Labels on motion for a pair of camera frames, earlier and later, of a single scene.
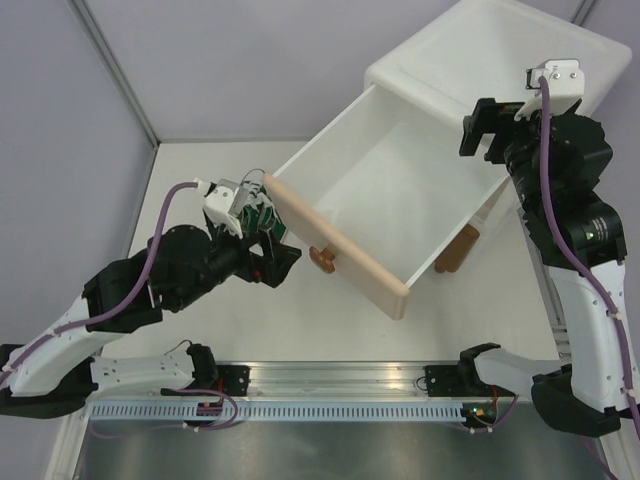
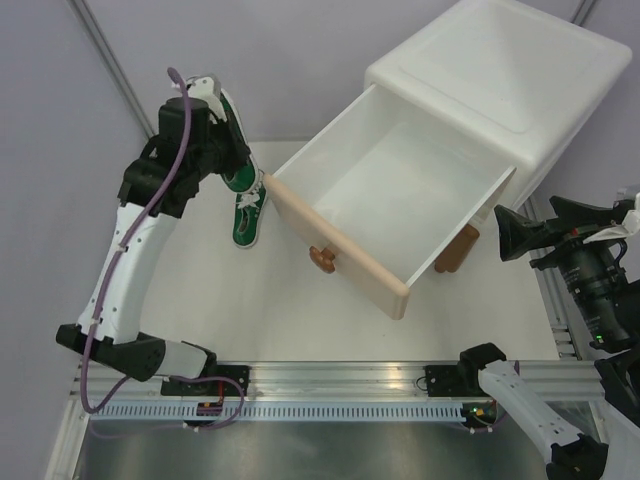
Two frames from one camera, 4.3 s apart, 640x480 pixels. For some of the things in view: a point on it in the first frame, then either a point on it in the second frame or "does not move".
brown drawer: x=450 y=259 does not move
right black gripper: x=492 y=116 to x=518 y=232
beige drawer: x=382 y=194 does not move
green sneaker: x=261 y=211 to x=246 y=178
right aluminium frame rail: x=552 y=299 does not move
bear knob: x=323 y=260 does not move
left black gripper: x=271 y=268 to x=238 y=149
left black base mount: x=230 y=380 does not move
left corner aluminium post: x=86 y=19 does not move
